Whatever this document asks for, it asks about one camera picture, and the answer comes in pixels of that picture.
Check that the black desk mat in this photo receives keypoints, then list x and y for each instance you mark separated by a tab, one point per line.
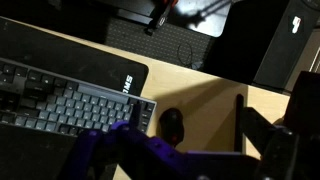
66	56

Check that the grey mechanical keyboard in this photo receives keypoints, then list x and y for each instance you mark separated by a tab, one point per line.
66	100

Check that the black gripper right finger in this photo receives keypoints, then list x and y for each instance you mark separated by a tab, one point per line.
290	150

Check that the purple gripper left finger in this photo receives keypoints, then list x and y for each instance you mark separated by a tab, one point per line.
160	160

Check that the black perforated floor mat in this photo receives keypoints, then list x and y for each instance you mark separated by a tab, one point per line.
156	41

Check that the black computer mouse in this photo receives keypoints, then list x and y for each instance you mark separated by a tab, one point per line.
171	126

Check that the black computer tower white logo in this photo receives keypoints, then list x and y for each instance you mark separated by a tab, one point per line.
266	40

